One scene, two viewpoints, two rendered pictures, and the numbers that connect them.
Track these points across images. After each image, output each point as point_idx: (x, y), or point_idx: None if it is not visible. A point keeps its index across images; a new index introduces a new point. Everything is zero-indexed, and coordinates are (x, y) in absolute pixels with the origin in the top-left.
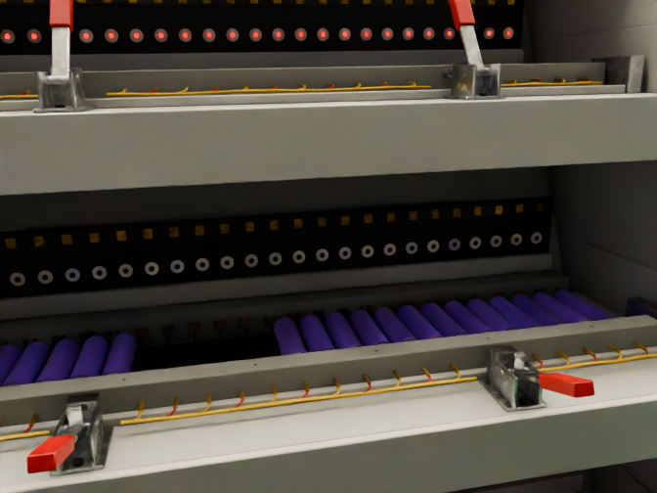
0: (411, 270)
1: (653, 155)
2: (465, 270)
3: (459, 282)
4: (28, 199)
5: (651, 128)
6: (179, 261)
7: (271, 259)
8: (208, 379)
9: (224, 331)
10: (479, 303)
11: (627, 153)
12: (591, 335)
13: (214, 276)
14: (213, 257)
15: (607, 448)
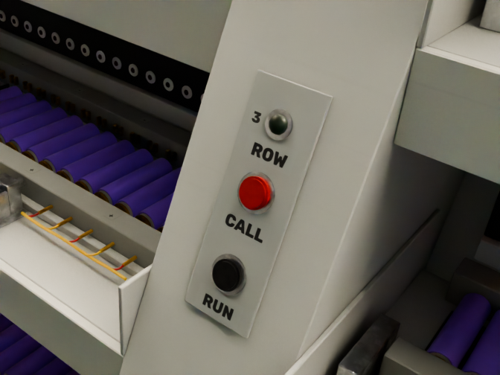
0: (144, 99)
1: (178, 55)
2: (190, 124)
3: (172, 131)
4: None
5: (174, 18)
6: (1, 12)
7: (52, 37)
8: None
9: (5, 79)
10: (132, 153)
11: (149, 39)
12: (95, 220)
13: (22, 34)
14: (21, 18)
15: (11, 309)
